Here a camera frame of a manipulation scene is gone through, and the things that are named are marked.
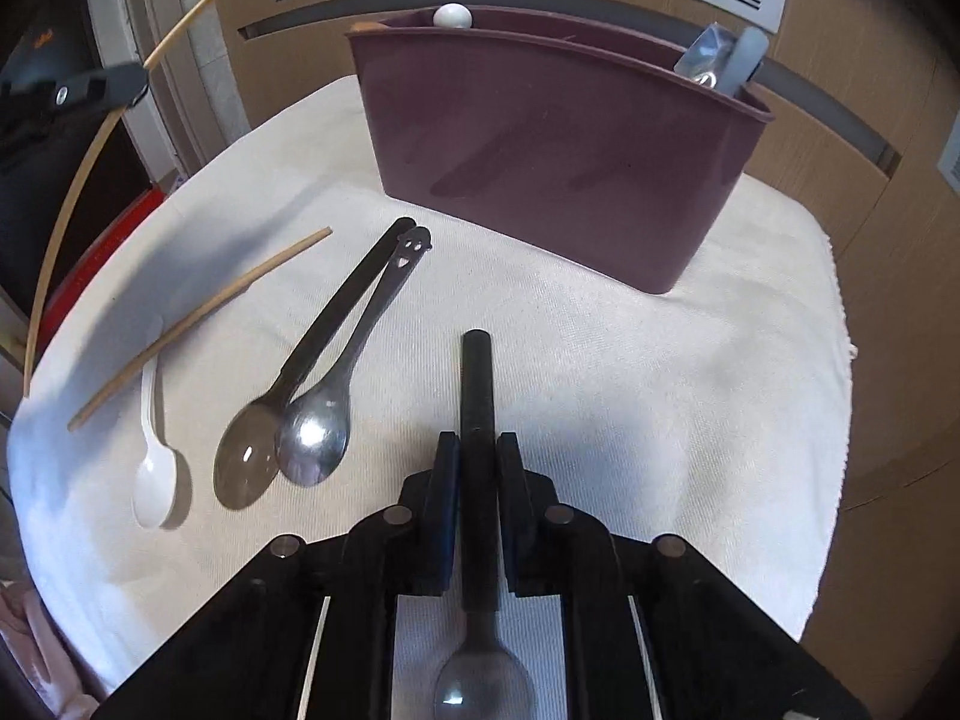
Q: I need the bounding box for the wooden chopstick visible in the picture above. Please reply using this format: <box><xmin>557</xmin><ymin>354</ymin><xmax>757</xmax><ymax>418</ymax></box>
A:
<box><xmin>23</xmin><ymin>0</ymin><xmax>215</xmax><ymax>398</ymax></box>
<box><xmin>67</xmin><ymin>226</ymin><xmax>334</xmax><ymax>433</ymax></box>

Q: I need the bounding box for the white plastic spoon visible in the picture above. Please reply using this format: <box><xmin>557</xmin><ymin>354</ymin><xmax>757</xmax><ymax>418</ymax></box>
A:
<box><xmin>132</xmin><ymin>358</ymin><xmax>178</xmax><ymax>528</ymax></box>

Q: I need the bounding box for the white ball-handled metal spoon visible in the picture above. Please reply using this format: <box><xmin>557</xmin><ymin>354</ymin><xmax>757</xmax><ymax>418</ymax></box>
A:
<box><xmin>433</xmin><ymin>2</ymin><xmax>473</xmax><ymax>29</ymax></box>

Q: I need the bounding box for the cream table cloth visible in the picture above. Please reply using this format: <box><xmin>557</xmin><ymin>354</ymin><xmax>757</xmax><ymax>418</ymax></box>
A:
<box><xmin>8</xmin><ymin>78</ymin><xmax>853</xmax><ymax>694</ymax></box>

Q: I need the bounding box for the maroon plastic utensil caddy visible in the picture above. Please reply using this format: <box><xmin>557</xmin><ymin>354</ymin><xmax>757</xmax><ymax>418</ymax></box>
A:
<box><xmin>347</xmin><ymin>7</ymin><xmax>773</xmax><ymax>294</ymax></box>

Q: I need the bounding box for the small grey vent grille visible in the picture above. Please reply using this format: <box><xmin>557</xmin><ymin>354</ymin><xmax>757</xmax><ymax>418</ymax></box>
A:
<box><xmin>937</xmin><ymin>119</ymin><xmax>960</xmax><ymax>193</ymax></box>

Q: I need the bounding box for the steel spoon smiley handle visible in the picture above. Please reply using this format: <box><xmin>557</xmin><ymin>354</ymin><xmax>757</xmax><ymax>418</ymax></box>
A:
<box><xmin>277</xmin><ymin>226</ymin><xmax>431</xmax><ymax>488</ymax></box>

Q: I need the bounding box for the wooden-handled utensil in caddy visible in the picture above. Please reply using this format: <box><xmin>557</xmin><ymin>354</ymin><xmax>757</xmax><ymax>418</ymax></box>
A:
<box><xmin>350</xmin><ymin>21</ymin><xmax>387</xmax><ymax>34</ymax></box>

